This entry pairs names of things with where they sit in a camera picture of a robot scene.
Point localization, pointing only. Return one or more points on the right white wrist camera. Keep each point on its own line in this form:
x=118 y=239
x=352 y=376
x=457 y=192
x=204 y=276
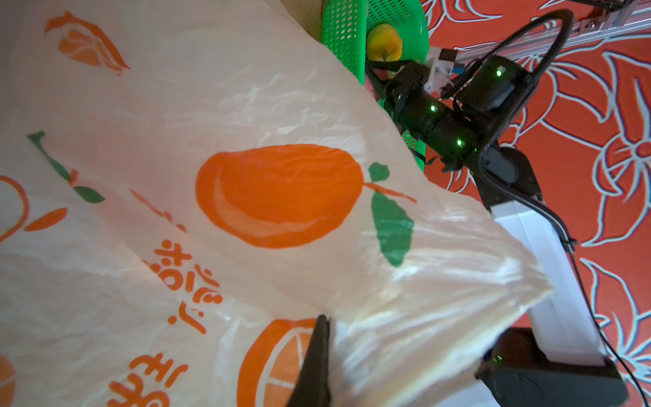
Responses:
x=441 y=64

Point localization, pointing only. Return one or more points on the yellow peach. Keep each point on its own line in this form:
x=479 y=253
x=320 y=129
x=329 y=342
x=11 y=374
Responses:
x=384 y=44

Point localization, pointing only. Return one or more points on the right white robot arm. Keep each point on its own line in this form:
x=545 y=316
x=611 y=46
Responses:
x=562 y=358

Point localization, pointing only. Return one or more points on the green plastic basket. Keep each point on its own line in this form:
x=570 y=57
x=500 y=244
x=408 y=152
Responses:
x=345 y=25

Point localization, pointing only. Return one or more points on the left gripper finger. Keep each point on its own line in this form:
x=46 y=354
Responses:
x=312 y=388

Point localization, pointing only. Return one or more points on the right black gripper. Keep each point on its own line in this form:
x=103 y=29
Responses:
x=404 y=93

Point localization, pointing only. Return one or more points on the orange-print plastic bag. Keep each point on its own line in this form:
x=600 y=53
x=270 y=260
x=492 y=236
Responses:
x=187 y=185

